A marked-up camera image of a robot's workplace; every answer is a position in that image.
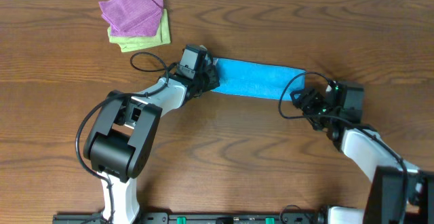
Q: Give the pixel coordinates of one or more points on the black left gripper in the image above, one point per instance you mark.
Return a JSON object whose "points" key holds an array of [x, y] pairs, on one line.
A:
{"points": [[210, 78]]}

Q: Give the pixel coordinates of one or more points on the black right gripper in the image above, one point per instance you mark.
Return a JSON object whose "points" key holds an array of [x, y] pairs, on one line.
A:
{"points": [[312, 101]]}

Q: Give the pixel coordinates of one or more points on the blue microfiber cloth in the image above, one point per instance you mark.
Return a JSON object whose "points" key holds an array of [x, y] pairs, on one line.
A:
{"points": [[241, 78]]}

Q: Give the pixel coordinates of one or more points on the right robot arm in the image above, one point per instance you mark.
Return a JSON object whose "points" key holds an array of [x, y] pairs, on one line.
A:
{"points": [[400, 191]]}

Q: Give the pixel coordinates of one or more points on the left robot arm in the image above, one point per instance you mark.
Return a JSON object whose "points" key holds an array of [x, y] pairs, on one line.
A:
{"points": [[114, 140]]}

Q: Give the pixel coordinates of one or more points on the green folded cloth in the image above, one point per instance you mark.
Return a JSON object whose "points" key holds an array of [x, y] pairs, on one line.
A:
{"points": [[130, 44]]}

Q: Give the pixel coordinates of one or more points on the purple folded cloth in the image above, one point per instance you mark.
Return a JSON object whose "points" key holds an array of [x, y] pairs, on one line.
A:
{"points": [[132, 18]]}

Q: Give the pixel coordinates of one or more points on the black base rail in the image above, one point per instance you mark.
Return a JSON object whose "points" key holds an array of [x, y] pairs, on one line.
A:
{"points": [[287, 217]]}

